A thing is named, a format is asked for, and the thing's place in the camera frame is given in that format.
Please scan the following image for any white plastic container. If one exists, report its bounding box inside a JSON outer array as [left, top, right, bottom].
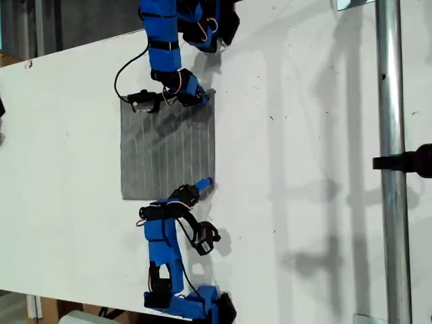
[[59, 309, 119, 324]]

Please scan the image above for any grey striped towel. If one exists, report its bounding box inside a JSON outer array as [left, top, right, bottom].
[[119, 94, 217, 202]]

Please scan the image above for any steel post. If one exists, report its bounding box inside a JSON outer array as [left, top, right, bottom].
[[374, 0, 414, 324]]

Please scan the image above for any black clamp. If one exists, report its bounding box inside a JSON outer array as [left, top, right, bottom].
[[372, 143, 432, 179]]

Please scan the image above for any black camera cable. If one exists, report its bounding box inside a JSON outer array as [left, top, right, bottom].
[[114, 43, 151, 101], [174, 215, 205, 300]]

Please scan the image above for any white table leg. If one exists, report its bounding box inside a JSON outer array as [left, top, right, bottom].
[[26, 294, 43, 319]]

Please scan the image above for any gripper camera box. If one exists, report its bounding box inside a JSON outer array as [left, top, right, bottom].
[[191, 221, 222, 257], [127, 88, 160, 115]]

